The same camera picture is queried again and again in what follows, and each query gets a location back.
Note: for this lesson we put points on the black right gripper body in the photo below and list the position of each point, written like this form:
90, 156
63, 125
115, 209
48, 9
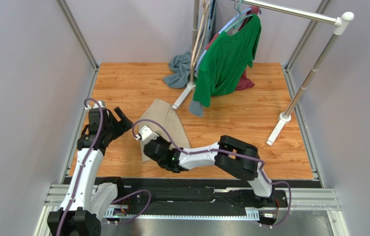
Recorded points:
153, 149

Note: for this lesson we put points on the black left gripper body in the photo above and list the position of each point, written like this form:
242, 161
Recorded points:
112, 128

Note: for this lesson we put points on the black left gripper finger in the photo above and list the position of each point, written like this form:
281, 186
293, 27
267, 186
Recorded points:
122, 117
125, 124

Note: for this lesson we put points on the beige linen napkin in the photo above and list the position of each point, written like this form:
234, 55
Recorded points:
163, 113

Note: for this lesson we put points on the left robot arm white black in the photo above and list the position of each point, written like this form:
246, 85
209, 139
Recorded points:
82, 211

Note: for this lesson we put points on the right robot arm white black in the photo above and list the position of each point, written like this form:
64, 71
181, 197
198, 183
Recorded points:
233, 156

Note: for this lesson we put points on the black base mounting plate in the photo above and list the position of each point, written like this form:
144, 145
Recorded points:
195, 197

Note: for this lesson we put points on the blue-grey garment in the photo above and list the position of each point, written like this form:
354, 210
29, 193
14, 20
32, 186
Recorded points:
180, 68

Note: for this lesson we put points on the light blue clothes hanger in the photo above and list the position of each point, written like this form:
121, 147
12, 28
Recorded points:
225, 27

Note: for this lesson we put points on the maroon garment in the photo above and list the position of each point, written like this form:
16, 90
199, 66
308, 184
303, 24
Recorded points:
244, 82

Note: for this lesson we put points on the green t-shirt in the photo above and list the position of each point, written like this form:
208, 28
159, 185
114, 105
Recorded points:
225, 61

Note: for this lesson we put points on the beige wooden clothes hanger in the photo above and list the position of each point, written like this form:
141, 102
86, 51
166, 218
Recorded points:
200, 33

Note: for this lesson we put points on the teal clothes hanger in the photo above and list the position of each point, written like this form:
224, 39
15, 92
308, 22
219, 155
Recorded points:
236, 23

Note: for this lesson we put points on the silver white clothes rack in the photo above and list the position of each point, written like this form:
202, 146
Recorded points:
340, 24

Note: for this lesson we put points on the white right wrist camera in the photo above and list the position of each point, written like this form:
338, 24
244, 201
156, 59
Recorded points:
146, 134

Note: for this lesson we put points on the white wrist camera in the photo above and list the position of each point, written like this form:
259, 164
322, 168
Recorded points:
146, 134
99, 104

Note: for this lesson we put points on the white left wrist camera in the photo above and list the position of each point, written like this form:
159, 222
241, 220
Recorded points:
99, 104

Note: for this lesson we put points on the aluminium frame rail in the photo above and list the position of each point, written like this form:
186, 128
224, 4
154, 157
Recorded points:
303, 199

